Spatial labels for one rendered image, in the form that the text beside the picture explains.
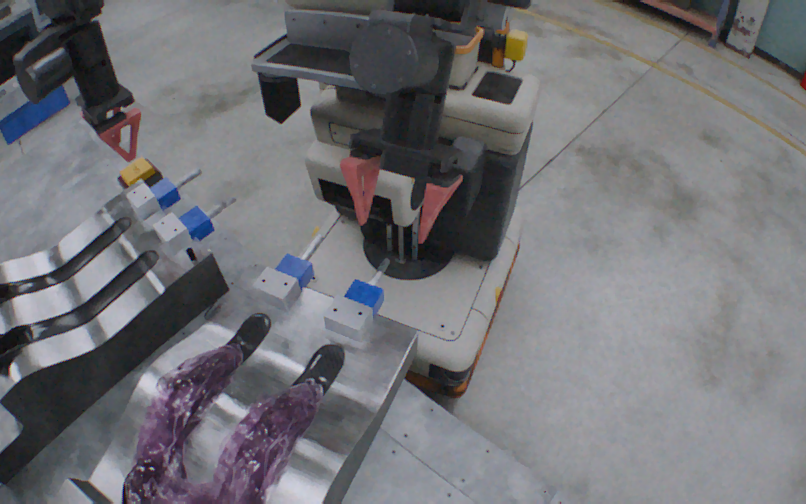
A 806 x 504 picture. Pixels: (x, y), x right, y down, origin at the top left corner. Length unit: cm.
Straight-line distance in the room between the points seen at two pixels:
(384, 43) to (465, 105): 71
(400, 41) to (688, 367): 162
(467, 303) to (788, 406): 140
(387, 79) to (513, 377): 127
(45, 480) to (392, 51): 70
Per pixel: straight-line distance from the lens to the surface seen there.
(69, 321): 71
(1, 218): 124
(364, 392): 54
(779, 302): 234
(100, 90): 66
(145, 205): 76
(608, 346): 169
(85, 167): 118
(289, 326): 60
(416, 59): 36
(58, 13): 64
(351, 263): 139
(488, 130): 107
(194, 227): 69
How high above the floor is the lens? 135
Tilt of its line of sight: 50 degrees down
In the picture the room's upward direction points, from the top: straight up
